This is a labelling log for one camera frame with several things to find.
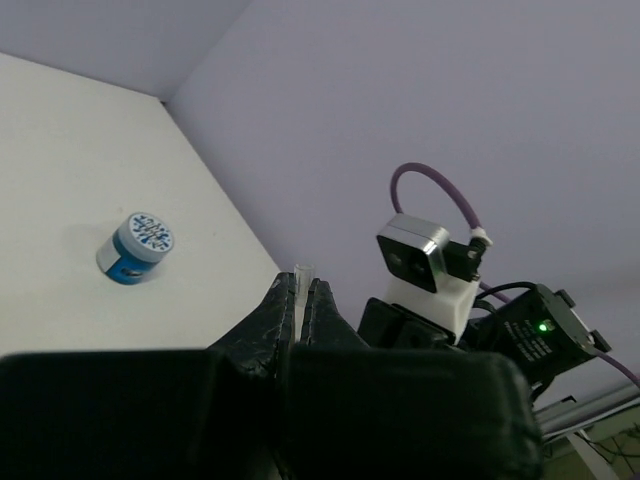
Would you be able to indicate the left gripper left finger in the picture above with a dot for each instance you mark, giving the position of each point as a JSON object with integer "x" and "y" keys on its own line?
{"x": 203, "y": 413}

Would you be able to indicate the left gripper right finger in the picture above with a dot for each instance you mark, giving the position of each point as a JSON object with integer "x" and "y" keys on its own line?
{"x": 358, "y": 412}

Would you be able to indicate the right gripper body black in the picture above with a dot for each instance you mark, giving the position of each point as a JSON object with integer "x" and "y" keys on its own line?
{"x": 391, "y": 326}

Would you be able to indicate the clear pen cap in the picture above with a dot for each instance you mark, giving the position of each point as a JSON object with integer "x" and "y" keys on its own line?
{"x": 304, "y": 275}

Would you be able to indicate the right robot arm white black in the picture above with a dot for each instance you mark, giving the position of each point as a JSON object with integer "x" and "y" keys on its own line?
{"x": 525, "y": 322}

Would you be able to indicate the blue paint jar right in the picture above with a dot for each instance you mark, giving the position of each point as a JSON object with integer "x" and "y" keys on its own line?
{"x": 135, "y": 248}

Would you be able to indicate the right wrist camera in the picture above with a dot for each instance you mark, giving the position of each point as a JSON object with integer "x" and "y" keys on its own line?
{"x": 434, "y": 277}

